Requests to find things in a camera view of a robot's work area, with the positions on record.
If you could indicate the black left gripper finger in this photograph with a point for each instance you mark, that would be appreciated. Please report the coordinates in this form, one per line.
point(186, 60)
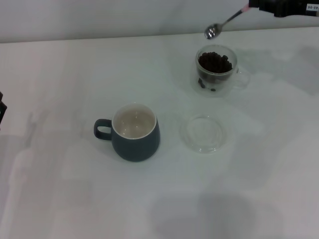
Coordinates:
point(2, 109)

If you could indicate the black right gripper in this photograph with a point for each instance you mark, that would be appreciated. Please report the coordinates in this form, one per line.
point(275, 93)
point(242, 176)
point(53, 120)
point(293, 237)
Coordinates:
point(296, 7)

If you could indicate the dark teal ceramic mug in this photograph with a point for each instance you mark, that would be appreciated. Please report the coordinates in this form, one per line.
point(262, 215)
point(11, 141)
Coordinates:
point(137, 147)

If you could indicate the coffee beans pile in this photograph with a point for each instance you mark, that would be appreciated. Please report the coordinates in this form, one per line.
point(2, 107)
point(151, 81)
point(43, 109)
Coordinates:
point(214, 63)

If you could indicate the double-walled glass cup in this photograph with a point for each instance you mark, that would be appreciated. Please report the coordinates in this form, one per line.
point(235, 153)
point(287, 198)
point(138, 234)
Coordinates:
point(230, 84)

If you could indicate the clear glass saucer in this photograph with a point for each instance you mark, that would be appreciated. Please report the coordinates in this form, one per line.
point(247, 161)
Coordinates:
point(207, 144)

